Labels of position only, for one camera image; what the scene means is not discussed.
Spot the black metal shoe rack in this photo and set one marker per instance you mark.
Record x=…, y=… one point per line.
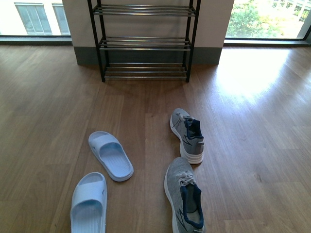
x=105, y=44

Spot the grey sneaker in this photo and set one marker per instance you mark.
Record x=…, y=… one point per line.
x=188, y=130
x=185, y=197

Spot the light blue slipper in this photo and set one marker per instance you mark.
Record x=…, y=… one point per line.
x=110, y=153
x=89, y=204

